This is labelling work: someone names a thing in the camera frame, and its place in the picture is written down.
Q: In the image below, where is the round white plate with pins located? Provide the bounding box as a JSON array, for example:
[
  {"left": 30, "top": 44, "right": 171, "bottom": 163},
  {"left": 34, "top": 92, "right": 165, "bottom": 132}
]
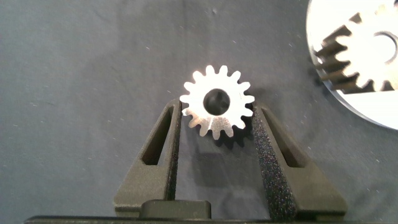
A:
[{"left": 305, "top": 0, "right": 398, "bottom": 131}]

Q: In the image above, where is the dark mat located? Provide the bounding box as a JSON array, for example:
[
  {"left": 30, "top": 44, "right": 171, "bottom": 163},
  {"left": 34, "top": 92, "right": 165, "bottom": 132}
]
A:
[{"left": 0, "top": 0, "right": 398, "bottom": 224}]

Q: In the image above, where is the small steel gear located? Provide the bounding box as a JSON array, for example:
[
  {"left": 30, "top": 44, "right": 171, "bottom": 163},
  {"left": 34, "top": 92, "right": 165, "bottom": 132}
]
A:
[
  {"left": 179, "top": 64, "right": 256, "bottom": 141},
  {"left": 313, "top": 2, "right": 398, "bottom": 95}
]

